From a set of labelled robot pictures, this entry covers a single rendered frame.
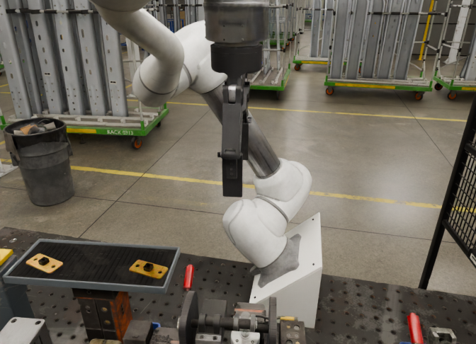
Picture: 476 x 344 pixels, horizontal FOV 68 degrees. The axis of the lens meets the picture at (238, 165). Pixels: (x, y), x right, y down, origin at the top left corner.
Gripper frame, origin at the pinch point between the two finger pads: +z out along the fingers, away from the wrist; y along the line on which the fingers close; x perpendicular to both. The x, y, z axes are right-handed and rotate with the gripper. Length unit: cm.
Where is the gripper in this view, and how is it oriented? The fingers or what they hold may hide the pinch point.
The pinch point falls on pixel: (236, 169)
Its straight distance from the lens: 59.1
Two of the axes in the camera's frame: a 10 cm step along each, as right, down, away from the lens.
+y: -0.9, 4.3, -9.0
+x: 10.0, 0.4, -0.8
